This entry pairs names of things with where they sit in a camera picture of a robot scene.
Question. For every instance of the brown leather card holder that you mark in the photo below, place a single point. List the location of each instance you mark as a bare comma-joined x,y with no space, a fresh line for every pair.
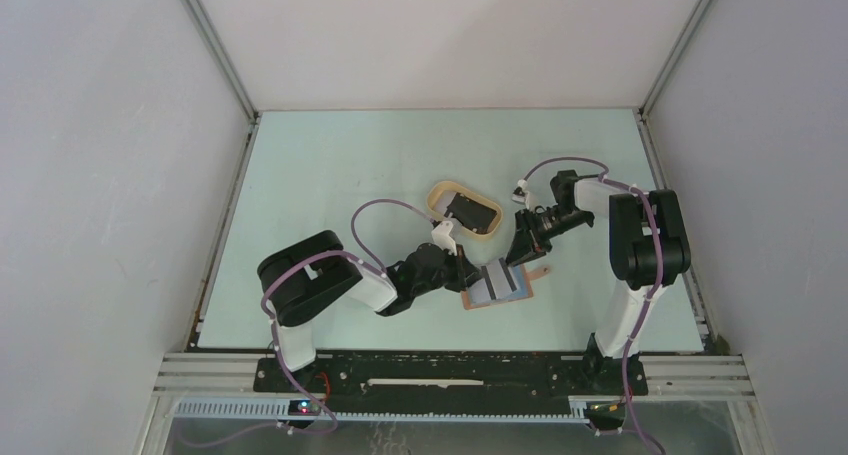
525,279

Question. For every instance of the aluminium frame rail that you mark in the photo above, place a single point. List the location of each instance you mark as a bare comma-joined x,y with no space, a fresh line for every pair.
221,385

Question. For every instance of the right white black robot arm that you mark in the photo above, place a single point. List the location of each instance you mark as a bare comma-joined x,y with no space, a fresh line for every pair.
647,245

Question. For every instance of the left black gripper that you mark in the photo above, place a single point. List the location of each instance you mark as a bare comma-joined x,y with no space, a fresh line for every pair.
465,273

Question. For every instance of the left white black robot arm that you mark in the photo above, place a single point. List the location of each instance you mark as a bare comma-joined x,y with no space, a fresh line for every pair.
304,279

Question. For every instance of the beige oval card tray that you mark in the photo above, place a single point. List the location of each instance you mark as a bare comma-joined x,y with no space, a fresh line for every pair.
443,192

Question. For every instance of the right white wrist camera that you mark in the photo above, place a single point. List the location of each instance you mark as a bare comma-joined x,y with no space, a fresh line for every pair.
522,195

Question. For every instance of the black card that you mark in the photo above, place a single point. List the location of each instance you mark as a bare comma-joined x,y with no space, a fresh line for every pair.
471,214

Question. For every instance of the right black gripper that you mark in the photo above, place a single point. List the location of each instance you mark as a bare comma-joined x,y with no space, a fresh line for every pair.
521,249

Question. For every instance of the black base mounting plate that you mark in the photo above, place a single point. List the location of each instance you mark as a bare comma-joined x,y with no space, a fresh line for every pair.
461,383

